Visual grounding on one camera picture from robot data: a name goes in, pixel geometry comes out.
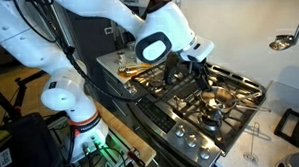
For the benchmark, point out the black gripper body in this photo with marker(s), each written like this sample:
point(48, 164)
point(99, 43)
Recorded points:
point(199, 66)

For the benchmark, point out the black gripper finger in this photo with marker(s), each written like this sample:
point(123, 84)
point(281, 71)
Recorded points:
point(208, 83)
point(199, 83)

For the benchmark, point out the silver utensil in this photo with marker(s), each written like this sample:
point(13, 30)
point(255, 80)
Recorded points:
point(246, 97)

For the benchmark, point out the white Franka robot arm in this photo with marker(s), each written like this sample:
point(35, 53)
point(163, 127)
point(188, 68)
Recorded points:
point(28, 37)

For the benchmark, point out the silver pot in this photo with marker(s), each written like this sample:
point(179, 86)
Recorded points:
point(220, 97)

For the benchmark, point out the silver range knob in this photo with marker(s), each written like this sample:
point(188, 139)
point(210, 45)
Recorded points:
point(179, 130)
point(204, 153)
point(191, 141)
point(127, 86)
point(133, 90)

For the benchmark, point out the stainless steel gas range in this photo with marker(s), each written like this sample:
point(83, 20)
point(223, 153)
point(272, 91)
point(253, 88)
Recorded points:
point(157, 116)

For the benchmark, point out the orange hexagonal trivet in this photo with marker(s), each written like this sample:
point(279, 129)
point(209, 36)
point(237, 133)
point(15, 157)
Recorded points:
point(144, 67)

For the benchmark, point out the silver measuring cup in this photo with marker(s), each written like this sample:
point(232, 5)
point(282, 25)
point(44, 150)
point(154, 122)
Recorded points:
point(132, 71)

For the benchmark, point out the tomato print can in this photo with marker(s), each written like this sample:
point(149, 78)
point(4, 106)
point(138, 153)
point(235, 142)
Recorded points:
point(121, 58)

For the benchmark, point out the silver hanging ladle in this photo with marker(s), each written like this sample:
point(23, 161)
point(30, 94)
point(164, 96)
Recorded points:
point(281, 42)

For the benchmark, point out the wooden table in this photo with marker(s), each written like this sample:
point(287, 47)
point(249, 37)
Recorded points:
point(131, 137)

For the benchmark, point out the red black clamp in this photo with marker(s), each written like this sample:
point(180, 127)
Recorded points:
point(135, 159)

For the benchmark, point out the white QR code label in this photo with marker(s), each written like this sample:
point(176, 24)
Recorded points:
point(5, 158)

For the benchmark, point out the white wall cabinet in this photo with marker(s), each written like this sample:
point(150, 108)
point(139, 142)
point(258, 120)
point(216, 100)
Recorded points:
point(133, 0)

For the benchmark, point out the white wall switch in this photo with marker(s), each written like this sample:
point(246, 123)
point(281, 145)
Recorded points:
point(108, 30)

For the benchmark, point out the black camera tripod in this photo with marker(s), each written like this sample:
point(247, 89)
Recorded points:
point(16, 94)

